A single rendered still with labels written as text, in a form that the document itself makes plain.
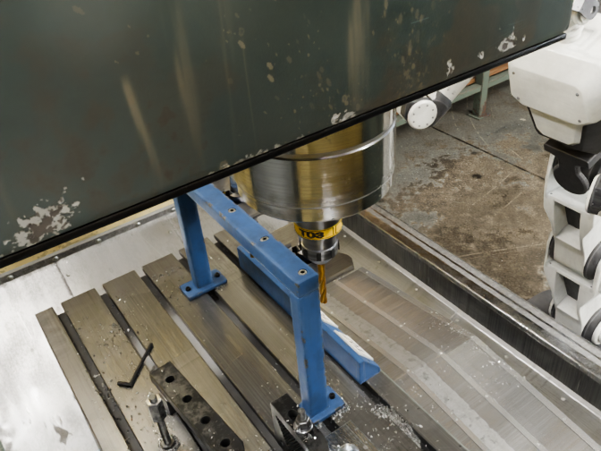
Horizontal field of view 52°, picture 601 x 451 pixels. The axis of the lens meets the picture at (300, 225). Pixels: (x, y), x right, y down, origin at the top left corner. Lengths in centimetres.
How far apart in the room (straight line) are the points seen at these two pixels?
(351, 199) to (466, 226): 257
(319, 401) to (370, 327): 44
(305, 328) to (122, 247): 87
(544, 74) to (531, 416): 72
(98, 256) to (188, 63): 139
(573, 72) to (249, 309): 84
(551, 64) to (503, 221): 180
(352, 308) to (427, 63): 116
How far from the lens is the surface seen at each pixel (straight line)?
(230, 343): 129
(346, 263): 95
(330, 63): 41
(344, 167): 52
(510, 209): 326
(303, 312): 95
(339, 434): 102
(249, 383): 122
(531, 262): 294
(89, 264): 172
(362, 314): 156
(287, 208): 55
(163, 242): 174
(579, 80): 141
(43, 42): 33
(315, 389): 109
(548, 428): 142
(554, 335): 148
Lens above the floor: 183
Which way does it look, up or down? 36 degrees down
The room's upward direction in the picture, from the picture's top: 5 degrees counter-clockwise
